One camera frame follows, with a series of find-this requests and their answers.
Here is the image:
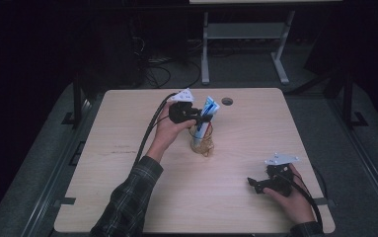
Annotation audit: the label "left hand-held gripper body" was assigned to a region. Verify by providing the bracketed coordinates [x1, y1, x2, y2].
[168, 87, 202, 125]

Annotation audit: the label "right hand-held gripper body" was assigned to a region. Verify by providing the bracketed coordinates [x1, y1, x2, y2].
[256, 152, 301, 198]

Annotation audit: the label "blue white toothpaste tube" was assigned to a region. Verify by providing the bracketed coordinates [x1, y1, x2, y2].
[191, 95, 221, 150]

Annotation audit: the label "clear amber plastic cup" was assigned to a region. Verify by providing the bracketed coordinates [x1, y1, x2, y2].
[189, 120, 215, 158]

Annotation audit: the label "person's left hand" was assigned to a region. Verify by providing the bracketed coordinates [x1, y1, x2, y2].
[152, 101, 198, 153]

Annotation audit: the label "person's right hand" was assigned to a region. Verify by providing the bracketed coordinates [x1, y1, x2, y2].
[263, 163, 317, 227]

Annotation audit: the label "grey metal stand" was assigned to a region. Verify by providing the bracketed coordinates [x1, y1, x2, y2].
[200, 10, 297, 86]

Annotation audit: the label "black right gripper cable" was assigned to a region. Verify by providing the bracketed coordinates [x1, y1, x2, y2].
[283, 171, 325, 232]

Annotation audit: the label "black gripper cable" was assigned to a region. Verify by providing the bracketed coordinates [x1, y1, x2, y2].
[132, 92, 179, 170]
[283, 171, 325, 232]

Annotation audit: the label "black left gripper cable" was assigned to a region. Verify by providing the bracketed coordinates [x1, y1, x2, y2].
[132, 92, 179, 170]

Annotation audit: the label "black floor cables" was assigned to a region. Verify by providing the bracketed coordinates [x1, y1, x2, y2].
[133, 35, 202, 90]

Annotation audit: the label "black metal post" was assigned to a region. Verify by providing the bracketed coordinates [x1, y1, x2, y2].
[341, 70, 369, 130]
[61, 73, 84, 127]

